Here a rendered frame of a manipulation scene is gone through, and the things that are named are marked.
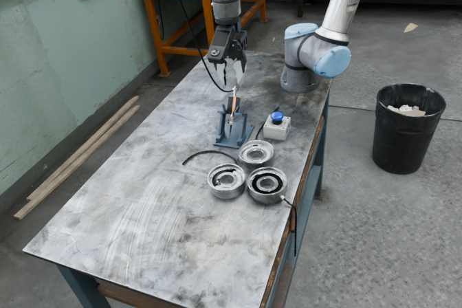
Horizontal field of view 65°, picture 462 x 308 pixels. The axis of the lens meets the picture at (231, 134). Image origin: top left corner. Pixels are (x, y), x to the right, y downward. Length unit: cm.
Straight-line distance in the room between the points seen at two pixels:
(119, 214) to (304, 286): 100
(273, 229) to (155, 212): 31
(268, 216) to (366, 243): 105
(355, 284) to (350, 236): 25
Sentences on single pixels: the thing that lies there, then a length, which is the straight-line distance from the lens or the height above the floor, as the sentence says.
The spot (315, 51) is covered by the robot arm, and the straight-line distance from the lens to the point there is 125.
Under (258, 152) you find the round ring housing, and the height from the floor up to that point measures 82.
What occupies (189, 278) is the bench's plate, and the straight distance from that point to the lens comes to 87.
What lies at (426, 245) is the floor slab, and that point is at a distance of 201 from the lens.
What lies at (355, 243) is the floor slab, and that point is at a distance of 193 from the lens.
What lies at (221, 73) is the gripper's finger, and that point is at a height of 102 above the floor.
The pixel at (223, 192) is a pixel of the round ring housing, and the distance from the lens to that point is 97.
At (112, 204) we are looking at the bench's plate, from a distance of 107.
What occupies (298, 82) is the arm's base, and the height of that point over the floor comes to 84.
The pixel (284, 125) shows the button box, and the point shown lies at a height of 84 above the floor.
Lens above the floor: 152
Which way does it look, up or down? 37 degrees down
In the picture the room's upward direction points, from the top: 7 degrees counter-clockwise
